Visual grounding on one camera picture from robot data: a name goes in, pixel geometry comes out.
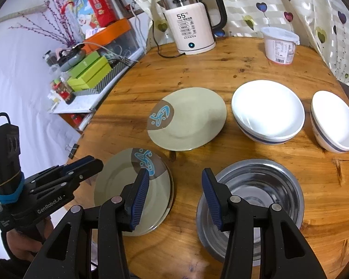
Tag white plastic tub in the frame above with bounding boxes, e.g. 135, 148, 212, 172
260, 27, 300, 65

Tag large white blue-striped bowl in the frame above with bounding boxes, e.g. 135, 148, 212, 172
231, 80, 305, 145

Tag purple dried branches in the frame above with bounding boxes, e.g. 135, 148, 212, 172
10, 0, 77, 47

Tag green gift box top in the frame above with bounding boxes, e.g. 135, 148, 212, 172
68, 51, 101, 78

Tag orange lid storage box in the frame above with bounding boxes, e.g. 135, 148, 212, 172
82, 18, 140, 59

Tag black binder clip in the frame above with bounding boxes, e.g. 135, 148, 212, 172
65, 144, 79, 159

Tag heart pattern curtain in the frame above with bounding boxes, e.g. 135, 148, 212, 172
134, 0, 349, 83

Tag black kettle power cord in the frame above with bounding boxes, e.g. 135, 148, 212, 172
151, 23, 183, 59

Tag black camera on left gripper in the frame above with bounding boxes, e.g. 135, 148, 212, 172
0, 112, 24, 205

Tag beige fish plate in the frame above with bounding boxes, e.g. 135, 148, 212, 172
155, 156, 175, 228
147, 87, 227, 151

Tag grey handheld device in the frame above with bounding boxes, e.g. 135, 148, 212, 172
57, 47, 86, 72

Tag white electric kettle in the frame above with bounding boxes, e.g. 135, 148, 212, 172
161, 0, 228, 56

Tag chevron pattern tray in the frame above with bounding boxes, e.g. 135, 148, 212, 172
73, 62, 128, 96

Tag white shelf board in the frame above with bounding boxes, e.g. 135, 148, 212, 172
48, 62, 129, 114

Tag lime green gift box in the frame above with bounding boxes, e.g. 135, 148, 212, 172
67, 56, 111, 91

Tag small white blue-striped bowl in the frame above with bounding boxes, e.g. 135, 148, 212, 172
310, 90, 349, 153

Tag stainless steel bowl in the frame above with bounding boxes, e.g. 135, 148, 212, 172
197, 159, 305, 262

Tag person's left hand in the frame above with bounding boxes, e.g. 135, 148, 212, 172
6, 229, 43, 262

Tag red snack bag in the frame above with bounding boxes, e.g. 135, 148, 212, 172
88, 0, 118, 27

